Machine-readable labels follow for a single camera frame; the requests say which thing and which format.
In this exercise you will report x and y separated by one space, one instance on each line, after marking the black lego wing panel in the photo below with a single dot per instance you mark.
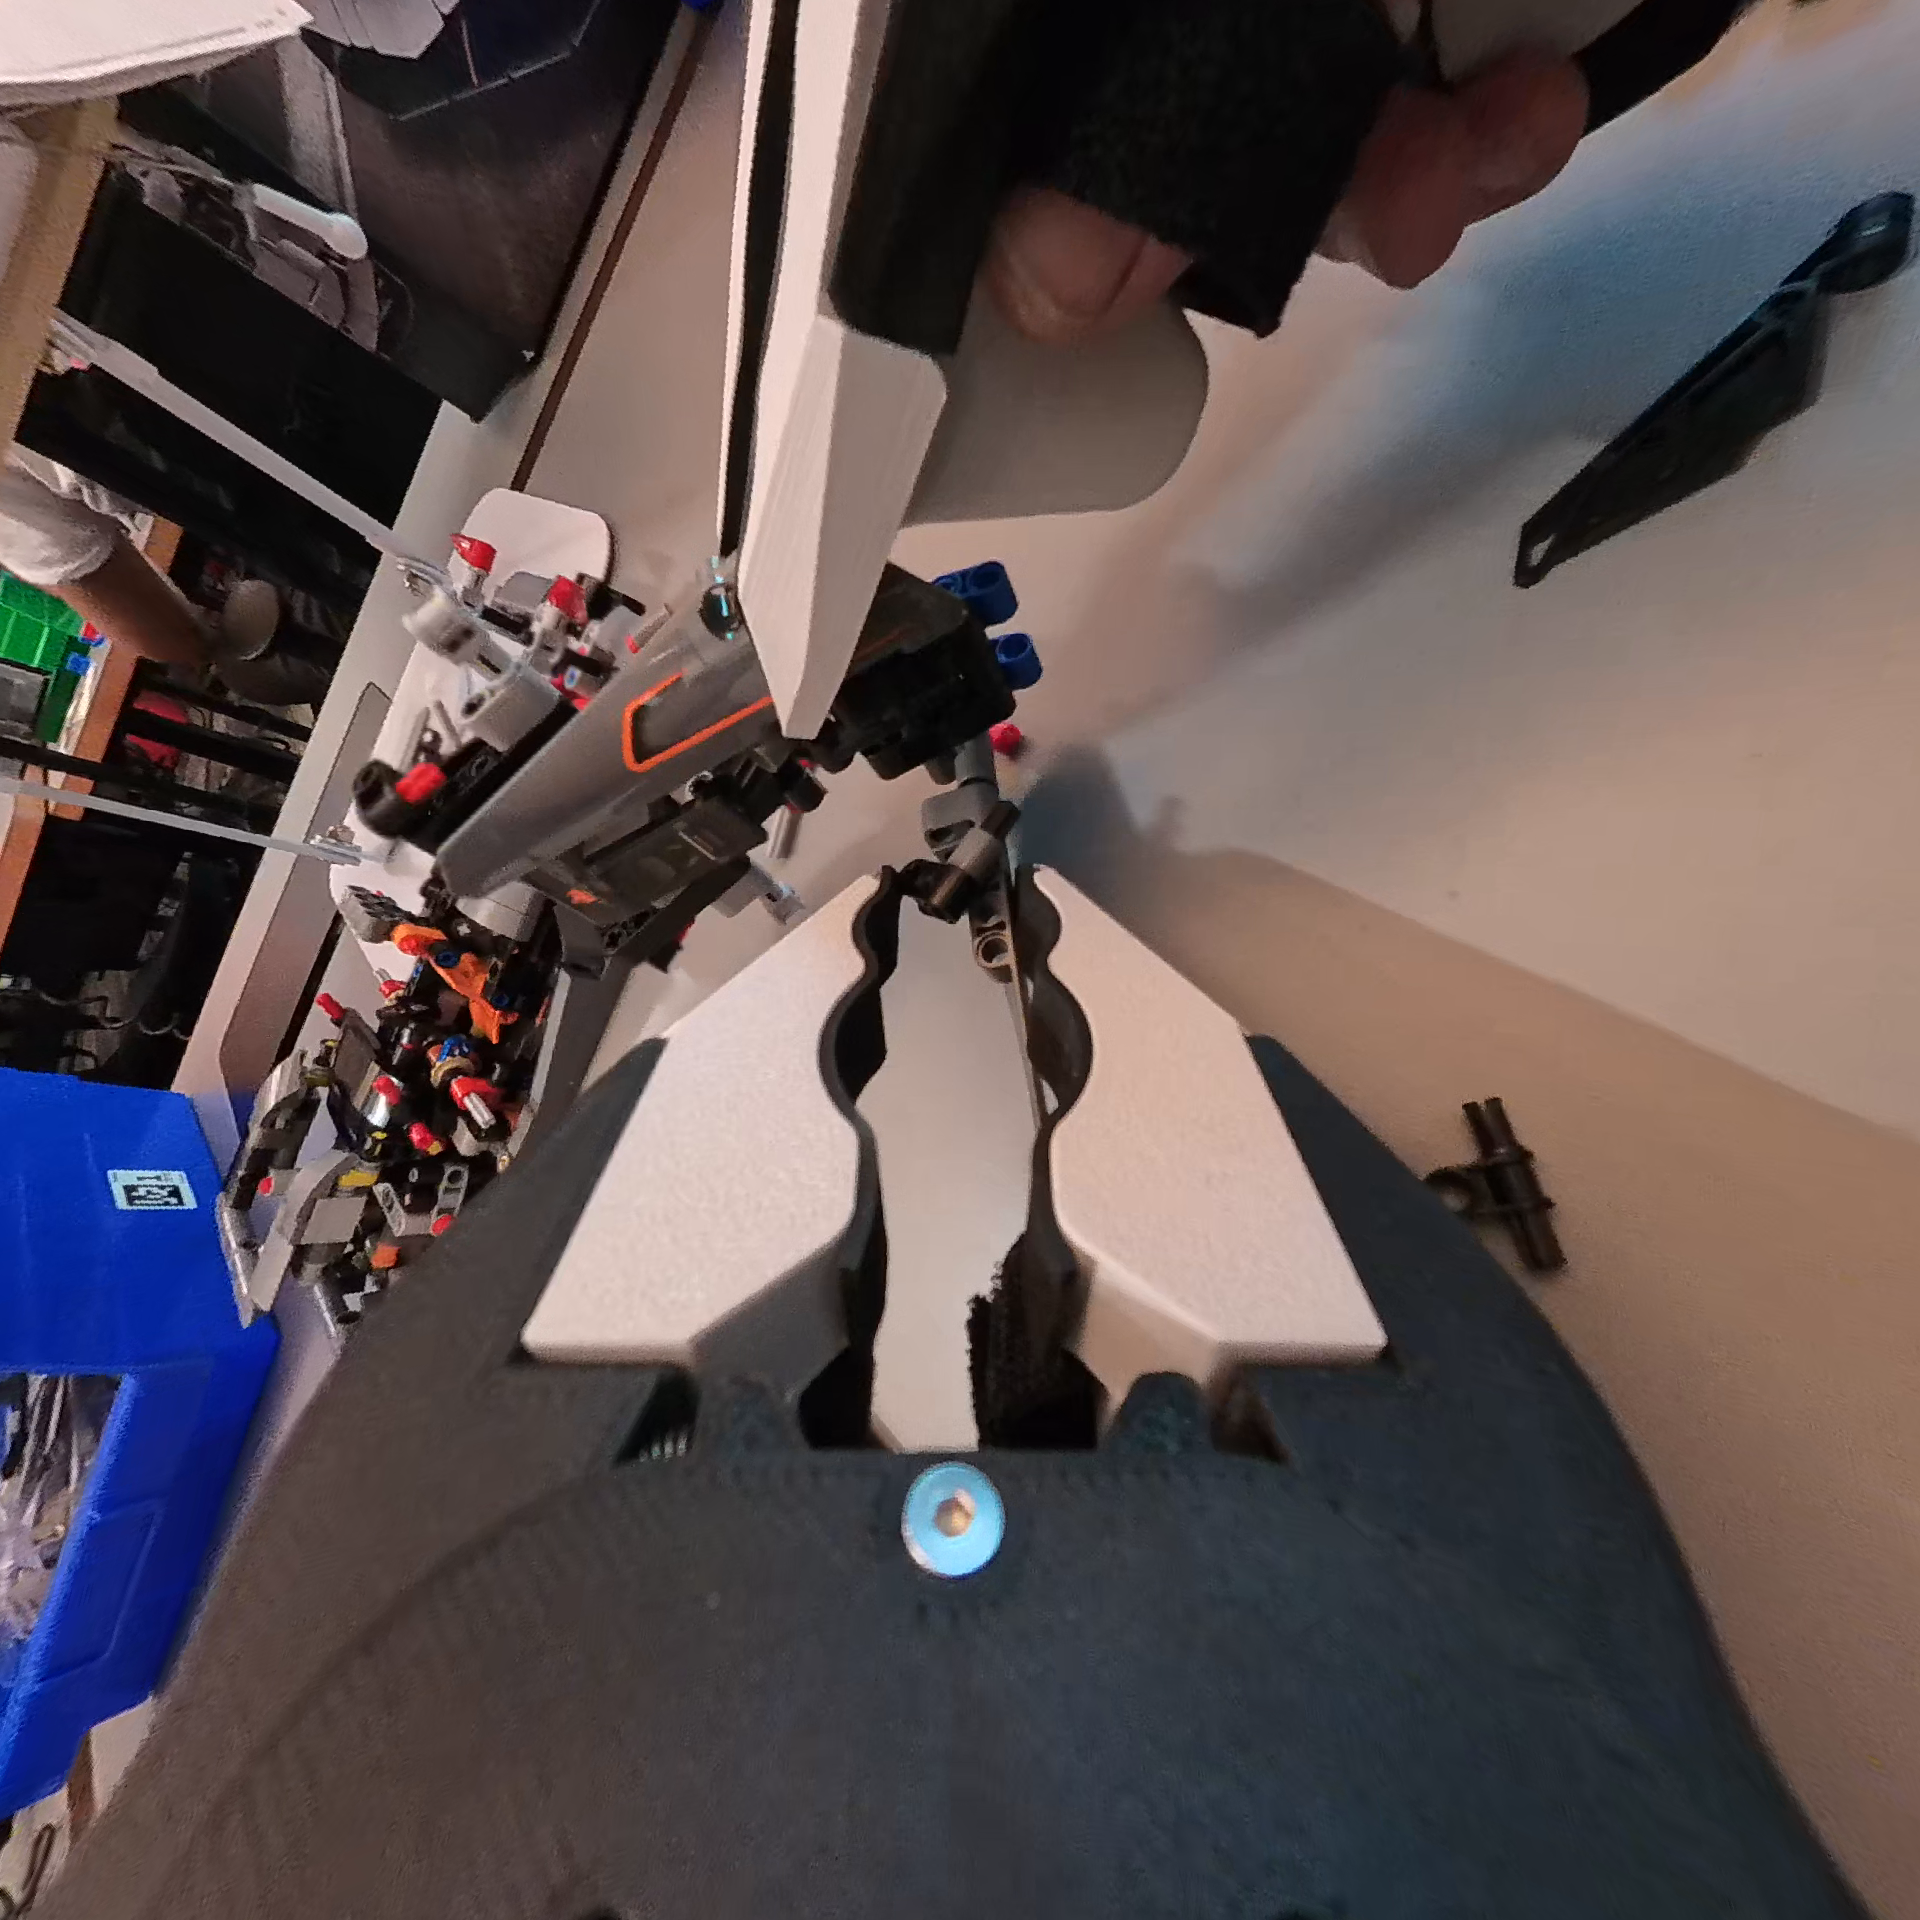
1694 434

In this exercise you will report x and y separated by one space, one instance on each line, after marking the white stand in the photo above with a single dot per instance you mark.
226 451

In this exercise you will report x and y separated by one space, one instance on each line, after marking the clear plastic bags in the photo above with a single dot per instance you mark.
31 1471

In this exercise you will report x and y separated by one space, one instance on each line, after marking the grey orange-striped lego panel assembly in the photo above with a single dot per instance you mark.
601 780

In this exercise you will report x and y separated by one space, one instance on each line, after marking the large lego car model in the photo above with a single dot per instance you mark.
390 1080

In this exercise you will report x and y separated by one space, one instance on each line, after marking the blue lego pin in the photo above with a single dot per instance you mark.
980 589
1015 657

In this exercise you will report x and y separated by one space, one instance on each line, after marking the beige support beam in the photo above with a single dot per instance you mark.
54 225

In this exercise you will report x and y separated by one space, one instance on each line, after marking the person's right hand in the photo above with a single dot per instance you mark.
1470 164

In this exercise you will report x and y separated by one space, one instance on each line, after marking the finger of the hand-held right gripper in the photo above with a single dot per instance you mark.
827 480
743 299

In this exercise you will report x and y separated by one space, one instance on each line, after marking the white paper stack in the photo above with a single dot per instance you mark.
119 36

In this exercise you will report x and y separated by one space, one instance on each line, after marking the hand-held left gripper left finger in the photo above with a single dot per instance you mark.
692 1200

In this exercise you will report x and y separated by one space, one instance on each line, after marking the black T-shaped pin connector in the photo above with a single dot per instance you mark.
1501 1178

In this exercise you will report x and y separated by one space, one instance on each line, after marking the blue bin with square tag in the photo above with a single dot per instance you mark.
106 1290

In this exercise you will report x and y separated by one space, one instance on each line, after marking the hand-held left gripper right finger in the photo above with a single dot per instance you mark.
1215 1200

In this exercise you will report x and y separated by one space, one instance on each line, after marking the printed lego set box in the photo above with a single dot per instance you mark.
495 180

